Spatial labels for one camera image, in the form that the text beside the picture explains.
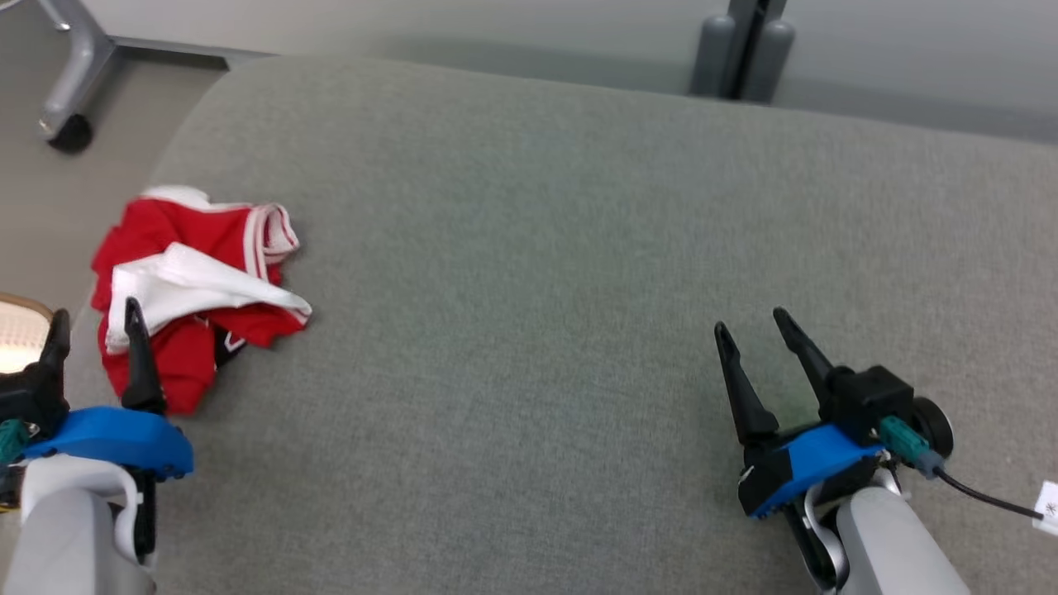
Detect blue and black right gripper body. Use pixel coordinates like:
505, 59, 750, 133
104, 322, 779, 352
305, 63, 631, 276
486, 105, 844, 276
737, 396, 954, 521

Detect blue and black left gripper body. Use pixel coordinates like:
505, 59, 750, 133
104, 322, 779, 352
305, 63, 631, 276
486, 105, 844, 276
22, 405, 196, 560

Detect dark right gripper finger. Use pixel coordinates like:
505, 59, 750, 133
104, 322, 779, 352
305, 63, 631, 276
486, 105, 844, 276
713, 321, 780, 450
773, 307, 834, 407

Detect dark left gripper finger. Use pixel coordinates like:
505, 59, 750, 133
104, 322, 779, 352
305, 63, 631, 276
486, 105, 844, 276
37, 308, 74, 391
122, 297, 167, 415

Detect red jersey with white trim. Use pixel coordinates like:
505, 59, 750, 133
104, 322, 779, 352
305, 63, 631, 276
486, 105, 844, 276
89, 185, 313, 416

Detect woven rim laundry basket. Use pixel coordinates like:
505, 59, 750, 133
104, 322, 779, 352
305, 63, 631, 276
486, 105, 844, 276
0, 293, 55, 375

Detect black caster wheel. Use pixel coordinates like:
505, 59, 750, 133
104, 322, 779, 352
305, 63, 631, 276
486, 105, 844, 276
47, 113, 94, 155

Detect left black cable teal plug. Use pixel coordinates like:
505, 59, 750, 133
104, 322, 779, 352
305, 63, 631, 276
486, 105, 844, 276
0, 419, 31, 464

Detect white cable label tag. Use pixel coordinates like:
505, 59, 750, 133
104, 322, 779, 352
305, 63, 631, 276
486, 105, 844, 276
1033, 480, 1058, 537

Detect grey metal table leg frame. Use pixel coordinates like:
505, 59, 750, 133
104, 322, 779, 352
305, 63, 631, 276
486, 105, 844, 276
36, 0, 275, 141

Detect grey cylindrical post foot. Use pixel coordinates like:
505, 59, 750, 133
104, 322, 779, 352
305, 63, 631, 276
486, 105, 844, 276
740, 20, 797, 103
689, 14, 737, 97

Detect dark partition post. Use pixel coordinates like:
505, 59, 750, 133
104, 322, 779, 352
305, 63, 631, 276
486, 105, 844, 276
727, 0, 786, 101

